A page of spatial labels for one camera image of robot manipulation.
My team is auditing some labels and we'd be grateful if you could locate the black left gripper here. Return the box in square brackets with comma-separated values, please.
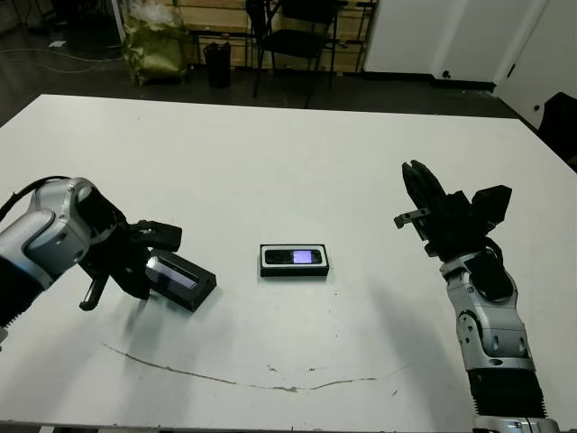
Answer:
[79, 222, 160, 312]

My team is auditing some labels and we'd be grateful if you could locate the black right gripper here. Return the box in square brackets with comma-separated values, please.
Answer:
[393, 159, 493, 263]

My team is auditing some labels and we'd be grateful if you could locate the black glossy box lid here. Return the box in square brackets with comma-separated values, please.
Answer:
[144, 251, 218, 313]

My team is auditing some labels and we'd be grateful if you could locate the black box white lining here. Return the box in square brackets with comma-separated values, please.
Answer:
[258, 243, 329, 278]

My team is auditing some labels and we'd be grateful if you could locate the black padded chair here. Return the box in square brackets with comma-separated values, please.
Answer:
[537, 91, 577, 160]

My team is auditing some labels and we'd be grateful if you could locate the white door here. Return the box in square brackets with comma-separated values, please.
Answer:
[492, 0, 577, 119]

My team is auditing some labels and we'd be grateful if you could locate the black mesh office chair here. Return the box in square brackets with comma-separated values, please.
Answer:
[252, 0, 344, 110]

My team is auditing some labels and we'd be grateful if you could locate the yellow-green plastic sack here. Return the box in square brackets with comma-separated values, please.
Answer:
[123, 5, 190, 88]

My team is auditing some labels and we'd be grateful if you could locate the small black bin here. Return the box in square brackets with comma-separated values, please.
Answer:
[202, 41, 233, 89]

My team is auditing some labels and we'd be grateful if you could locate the white-legged office desk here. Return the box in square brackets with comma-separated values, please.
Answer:
[109, 0, 125, 47]

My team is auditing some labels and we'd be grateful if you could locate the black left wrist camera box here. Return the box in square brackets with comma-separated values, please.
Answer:
[134, 219, 184, 252]

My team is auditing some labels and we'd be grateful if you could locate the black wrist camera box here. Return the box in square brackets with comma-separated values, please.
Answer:
[134, 219, 184, 252]
[470, 183, 514, 233]

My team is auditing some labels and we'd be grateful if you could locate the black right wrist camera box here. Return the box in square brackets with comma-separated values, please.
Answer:
[470, 183, 514, 233]

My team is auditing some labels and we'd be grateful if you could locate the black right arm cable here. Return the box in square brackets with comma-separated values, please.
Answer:
[486, 235, 508, 268]

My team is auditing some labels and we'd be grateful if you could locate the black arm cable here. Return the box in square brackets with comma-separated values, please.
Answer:
[0, 175, 56, 223]
[486, 235, 508, 268]

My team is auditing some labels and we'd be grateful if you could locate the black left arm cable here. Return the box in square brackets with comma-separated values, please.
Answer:
[0, 175, 56, 223]

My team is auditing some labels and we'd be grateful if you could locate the white floor cable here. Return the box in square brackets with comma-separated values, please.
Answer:
[0, 46, 125, 76]

